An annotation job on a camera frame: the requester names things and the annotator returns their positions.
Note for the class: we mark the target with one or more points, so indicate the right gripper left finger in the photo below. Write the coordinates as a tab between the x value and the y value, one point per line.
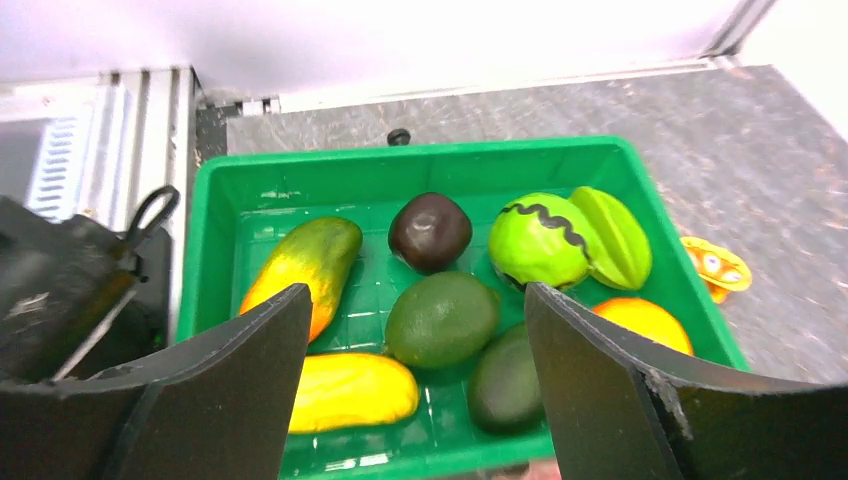
215	406

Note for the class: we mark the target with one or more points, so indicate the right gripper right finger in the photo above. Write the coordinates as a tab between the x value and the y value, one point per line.
621	406

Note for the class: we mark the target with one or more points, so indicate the green fake papaya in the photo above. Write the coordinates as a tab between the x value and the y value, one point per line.
318	253

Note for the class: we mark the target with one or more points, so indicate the green fake lime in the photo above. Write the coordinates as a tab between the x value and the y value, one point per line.
442	320

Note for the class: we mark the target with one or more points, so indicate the dark brown fake plum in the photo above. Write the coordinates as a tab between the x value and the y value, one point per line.
430	233

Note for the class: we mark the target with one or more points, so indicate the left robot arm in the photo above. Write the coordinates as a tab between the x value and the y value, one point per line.
77	296

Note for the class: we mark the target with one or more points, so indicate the orange fake fruit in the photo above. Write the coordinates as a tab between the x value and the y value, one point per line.
646	319

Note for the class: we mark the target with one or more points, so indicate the dark green fake avocado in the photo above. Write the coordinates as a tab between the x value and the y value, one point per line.
504	395

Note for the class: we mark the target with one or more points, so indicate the yellow fake fruit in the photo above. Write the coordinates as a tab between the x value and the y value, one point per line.
342	390

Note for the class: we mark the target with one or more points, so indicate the green fake starfruit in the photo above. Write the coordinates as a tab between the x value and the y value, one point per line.
621	256

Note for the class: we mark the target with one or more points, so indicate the green fake round fruit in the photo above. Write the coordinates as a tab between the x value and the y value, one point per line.
541	237

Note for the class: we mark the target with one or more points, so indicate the orange flower toy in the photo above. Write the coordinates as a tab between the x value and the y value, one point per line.
722	271

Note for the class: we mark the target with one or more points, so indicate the green plastic tray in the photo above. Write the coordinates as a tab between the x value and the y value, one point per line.
243	205

